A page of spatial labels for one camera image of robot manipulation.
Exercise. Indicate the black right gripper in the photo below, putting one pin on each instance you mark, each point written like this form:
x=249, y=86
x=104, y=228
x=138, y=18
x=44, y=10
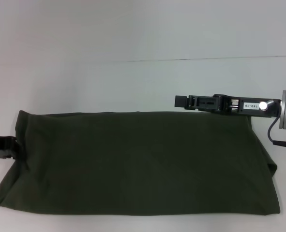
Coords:
x=248, y=106

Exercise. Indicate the dark green FREE t-shirt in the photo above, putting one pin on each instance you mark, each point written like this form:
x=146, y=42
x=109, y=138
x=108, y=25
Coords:
x=133, y=164

